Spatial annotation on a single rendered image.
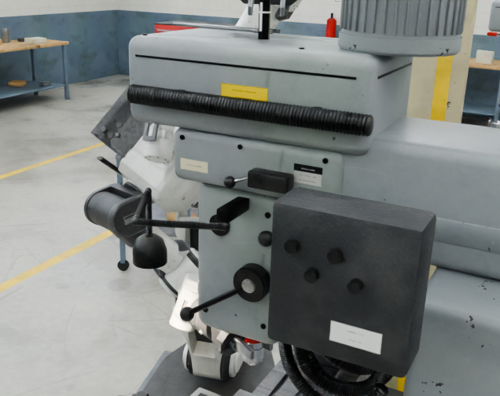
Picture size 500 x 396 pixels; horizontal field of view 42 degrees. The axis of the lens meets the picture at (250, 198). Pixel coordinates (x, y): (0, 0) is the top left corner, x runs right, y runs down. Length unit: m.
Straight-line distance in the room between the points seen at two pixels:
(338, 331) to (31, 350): 3.08
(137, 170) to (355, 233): 0.94
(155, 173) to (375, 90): 0.76
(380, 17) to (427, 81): 1.88
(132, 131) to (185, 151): 0.51
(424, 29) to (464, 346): 0.47
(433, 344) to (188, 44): 0.64
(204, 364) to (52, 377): 1.41
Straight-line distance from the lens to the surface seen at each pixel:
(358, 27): 1.07
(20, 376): 3.66
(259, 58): 1.09
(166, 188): 1.64
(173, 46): 1.18
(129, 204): 1.65
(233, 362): 2.36
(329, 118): 1.02
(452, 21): 1.08
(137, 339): 3.84
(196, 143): 1.19
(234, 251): 1.24
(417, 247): 0.81
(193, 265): 1.80
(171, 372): 2.55
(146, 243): 1.35
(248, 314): 1.29
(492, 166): 1.03
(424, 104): 2.93
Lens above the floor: 2.01
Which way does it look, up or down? 19 degrees down
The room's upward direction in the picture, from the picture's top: 2 degrees clockwise
